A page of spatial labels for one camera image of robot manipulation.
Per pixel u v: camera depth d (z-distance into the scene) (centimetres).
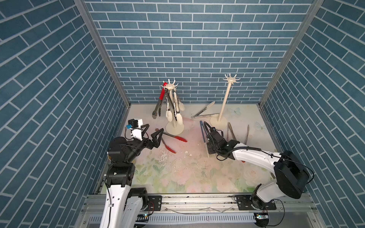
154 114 93
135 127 56
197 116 112
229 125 107
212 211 72
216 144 67
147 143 59
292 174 44
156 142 59
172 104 79
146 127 68
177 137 99
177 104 79
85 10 71
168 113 83
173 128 105
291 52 87
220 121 108
